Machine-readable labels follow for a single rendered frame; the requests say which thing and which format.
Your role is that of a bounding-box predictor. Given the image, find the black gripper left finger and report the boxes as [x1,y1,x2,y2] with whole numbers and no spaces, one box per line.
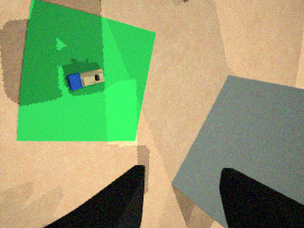
[43,164,145,228]

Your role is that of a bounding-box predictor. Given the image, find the green square zone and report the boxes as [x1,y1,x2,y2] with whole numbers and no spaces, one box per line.
[16,0,156,142]

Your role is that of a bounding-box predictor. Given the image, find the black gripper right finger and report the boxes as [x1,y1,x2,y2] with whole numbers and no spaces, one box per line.
[219,167,304,228]

